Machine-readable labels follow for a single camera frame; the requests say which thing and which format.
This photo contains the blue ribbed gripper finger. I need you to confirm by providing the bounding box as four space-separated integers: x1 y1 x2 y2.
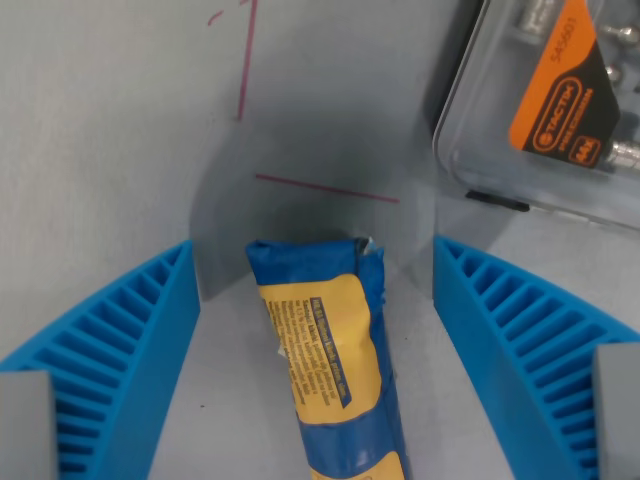
0 240 201 480
432 235 640 480

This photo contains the blue and yellow snack bag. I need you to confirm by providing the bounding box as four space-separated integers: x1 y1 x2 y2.
244 234 414 480

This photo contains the clear plastic bit set case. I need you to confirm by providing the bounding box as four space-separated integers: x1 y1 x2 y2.
432 0 640 234

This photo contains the orange and black label card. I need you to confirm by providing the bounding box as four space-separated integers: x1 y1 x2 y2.
508 0 623 171

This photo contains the silver screwdriver bit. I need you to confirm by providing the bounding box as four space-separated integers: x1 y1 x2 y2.
605 63 634 86
602 25 640 44

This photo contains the silver socket adapter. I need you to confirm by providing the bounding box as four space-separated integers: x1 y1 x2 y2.
517 0 564 36

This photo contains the silver orange bit driver handle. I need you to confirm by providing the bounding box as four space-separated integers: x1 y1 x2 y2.
602 139 640 169

